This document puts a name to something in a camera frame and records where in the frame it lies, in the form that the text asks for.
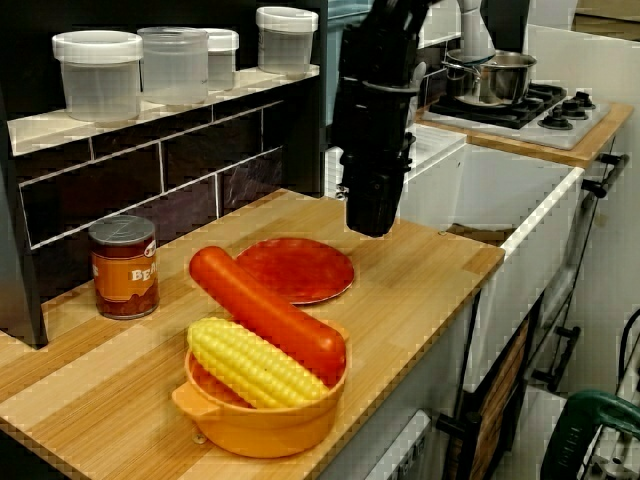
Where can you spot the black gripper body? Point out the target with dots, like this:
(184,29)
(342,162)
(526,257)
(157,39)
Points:
(370,130)

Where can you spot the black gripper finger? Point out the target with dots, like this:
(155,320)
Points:
(392,197)
(365,205)

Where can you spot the red toy sausage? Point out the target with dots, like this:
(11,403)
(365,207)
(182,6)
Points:
(260,305)

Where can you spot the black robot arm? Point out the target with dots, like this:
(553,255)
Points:
(380,45)

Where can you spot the red toy plate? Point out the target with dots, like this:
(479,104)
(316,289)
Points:
(310,272)

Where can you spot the white toy sink unit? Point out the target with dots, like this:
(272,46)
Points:
(500,190)

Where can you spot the white lidded plastic jar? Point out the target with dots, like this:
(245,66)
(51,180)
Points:
(97,85)
(285,50)
(222,55)

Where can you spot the toy stove top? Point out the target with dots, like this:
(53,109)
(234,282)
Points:
(500,117)

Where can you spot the steel cooking pot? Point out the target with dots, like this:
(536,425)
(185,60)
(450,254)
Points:
(505,80)

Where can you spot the white toy kitchen cabinet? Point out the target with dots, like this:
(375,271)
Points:
(425,360)

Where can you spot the yellow toy corn cob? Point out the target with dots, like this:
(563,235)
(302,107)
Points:
(250,365)

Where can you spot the clear lidded plastic jar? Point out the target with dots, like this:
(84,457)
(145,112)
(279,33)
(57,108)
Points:
(172,70)

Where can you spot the cream shelf ledge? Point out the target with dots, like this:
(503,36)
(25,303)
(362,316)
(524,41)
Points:
(150,117)

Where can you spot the wood grain cabinet door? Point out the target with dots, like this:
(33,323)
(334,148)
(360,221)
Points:
(500,400)

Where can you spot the orange toy pot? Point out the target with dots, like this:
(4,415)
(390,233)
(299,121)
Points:
(270,430)

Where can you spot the grey dispenser panel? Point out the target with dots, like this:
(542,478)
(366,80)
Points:
(407,450)

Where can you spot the brown toy bean can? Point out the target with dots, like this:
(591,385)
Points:
(125,290)

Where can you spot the dark tile backsplash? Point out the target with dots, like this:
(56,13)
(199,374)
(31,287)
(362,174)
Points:
(100,195)

